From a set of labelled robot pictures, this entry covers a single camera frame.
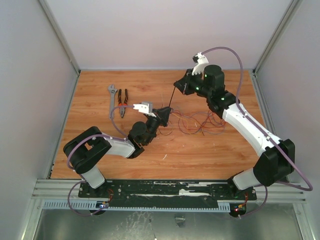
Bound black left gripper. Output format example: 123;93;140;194
144;107;172;146

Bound purple wire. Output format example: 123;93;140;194
157;109;227;137

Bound black zip tie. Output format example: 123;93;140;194
168;86;176;107

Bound yellow wire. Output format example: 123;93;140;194
159;111;213;136

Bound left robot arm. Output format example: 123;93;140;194
63;103;172;198

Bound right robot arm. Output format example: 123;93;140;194
173;65;295;199

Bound silver adjustable wrench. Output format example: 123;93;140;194
107;84;118;119

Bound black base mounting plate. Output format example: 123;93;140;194
78;180;257;207

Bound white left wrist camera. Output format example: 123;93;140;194
133;101;156;118

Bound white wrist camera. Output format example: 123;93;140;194
133;101;156;118
192;52;209;76

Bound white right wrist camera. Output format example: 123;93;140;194
192;52;209;76

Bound orange handled pliers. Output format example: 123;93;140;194
117;88;129;118

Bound grey slotted cable duct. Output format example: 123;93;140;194
42;199;231;213

